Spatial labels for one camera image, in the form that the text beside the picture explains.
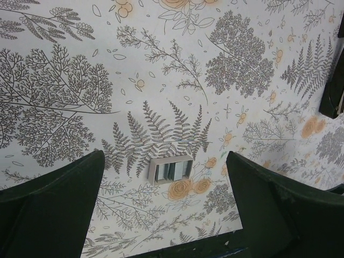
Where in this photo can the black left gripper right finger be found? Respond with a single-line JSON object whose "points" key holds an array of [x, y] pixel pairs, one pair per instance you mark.
{"points": [[282, 217]]}

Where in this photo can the floral patterned table mat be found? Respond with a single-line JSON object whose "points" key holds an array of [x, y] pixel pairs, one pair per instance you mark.
{"points": [[142, 80]]}

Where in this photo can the black stapler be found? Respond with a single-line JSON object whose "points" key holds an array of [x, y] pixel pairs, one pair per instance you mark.
{"points": [[331, 104]]}

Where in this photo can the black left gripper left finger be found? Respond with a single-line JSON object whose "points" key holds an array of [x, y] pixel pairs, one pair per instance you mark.
{"points": [[49, 216]]}

